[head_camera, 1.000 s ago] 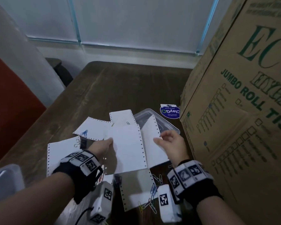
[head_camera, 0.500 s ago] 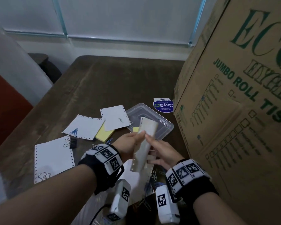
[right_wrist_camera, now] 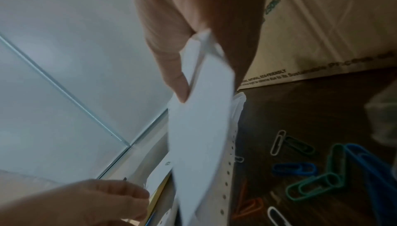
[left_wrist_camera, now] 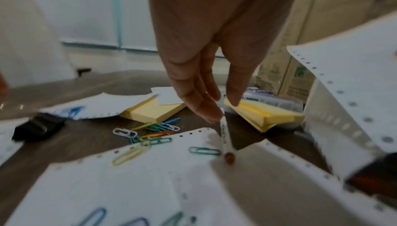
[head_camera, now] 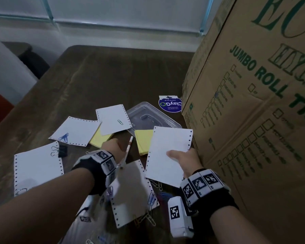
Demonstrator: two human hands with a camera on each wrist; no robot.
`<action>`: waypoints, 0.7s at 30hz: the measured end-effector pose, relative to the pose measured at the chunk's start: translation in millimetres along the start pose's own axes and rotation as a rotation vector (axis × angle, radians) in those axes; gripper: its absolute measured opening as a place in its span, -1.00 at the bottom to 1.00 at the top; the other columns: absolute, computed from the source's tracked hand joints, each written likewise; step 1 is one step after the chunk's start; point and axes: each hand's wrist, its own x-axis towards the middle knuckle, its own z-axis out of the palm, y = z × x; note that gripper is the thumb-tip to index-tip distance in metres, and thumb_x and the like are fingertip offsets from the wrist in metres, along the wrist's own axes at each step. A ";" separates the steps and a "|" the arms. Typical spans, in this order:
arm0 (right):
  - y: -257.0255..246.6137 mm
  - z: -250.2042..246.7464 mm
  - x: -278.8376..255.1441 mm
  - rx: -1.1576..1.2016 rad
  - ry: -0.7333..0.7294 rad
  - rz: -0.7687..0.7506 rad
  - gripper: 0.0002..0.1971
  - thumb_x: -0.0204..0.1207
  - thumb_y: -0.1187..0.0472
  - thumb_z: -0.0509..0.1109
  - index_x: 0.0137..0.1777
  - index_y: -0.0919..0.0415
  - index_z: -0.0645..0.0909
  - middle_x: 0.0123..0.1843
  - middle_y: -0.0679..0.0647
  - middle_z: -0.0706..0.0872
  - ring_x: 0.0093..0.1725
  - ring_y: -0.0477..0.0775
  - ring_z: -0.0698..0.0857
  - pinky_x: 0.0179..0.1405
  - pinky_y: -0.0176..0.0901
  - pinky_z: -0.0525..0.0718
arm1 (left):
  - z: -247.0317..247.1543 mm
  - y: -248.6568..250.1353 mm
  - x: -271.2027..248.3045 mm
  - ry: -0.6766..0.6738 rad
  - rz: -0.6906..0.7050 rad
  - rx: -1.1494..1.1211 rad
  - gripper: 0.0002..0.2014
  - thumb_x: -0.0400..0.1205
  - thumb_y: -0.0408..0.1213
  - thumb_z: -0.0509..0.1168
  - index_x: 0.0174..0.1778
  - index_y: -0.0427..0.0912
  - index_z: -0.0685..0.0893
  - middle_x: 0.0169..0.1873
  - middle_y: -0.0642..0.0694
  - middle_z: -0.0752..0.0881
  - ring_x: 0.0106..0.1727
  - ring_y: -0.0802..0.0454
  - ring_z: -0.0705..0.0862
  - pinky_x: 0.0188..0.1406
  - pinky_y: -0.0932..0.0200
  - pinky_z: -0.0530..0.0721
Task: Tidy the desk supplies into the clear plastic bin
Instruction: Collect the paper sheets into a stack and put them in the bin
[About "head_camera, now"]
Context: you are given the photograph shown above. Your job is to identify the frosted glass partition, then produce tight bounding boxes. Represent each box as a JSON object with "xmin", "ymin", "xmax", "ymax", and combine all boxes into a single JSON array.
[{"xmin": 0, "ymin": 0, "xmax": 225, "ymax": 35}]

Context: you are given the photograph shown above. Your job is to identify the pile of white papers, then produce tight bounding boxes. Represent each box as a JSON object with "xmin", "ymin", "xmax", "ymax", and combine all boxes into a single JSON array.
[{"xmin": 13, "ymin": 116, "xmax": 160, "ymax": 229}]

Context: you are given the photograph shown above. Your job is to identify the clear plastic container lid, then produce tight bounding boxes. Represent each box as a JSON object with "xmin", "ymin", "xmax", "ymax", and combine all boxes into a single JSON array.
[{"xmin": 126, "ymin": 101, "xmax": 183, "ymax": 136}]

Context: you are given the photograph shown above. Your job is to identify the black wristband with marker tiles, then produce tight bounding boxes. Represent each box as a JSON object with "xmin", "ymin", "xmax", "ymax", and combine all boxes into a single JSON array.
[
  {"xmin": 72, "ymin": 149, "xmax": 117, "ymax": 196},
  {"xmin": 180, "ymin": 169, "xmax": 239, "ymax": 219}
]

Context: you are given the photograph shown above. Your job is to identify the black binder clip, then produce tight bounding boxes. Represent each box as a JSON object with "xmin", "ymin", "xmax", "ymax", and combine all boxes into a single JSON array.
[{"xmin": 50, "ymin": 144, "xmax": 68, "ymax": 158}]

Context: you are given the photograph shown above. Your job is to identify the white perforated paper sheet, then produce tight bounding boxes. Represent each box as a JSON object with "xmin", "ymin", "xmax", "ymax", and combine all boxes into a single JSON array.
[
  {"xmin": 95, "ymin": 104, "xmax": 132, "ymax": 136},
  {"xmin": 145, "ymin": 125, "xmax": 194, "ymax": 188}
]

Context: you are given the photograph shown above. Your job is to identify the person's right hand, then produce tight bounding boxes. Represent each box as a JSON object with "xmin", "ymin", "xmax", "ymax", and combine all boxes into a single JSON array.
[{"xmin": 166, "ymin": 148, "xmax": 204, "ymax": 178}]

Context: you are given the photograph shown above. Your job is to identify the coloured paper clips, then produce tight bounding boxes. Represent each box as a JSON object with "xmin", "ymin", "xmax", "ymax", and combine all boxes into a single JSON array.
[{"xmin": 15, "ymin": 119, "xmax": 173, "ymax": 244}]

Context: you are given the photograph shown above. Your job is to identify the person's left hand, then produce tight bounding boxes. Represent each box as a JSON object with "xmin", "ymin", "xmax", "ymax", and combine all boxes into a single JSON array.
[{"xmin": 101, "ymin": 138, "xmax": 126, "ymax": 163}]

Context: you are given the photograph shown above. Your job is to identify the large printed cardboard box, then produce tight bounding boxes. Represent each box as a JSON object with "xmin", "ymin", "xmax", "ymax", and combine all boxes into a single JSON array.
[{"xmin": 181, "ymin": 0, "xmax": 305, "ymax": 244}]

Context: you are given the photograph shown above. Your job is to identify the round blue sticker card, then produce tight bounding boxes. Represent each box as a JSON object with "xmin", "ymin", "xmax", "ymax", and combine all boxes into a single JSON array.
[{"xmin": 158, "ymin": 95, "xmax": 183, "ymax": 114}]

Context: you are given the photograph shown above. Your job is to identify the yellow sticky note pad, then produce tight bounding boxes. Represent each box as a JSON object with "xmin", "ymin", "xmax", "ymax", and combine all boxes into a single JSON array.
[
  {"xmin": 89, "ymin": 125, "xmax": 115, "ymax": 148},
  {"xmin": 135, "ymin": 129, "xmax": 154, "ymax": 156}
]

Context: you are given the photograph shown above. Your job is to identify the person's left forearm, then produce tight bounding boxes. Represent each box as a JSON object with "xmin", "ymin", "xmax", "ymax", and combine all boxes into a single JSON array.
[{"xmin": 0, "ymin": 167, "xmax": 96, "ymax": 244}]

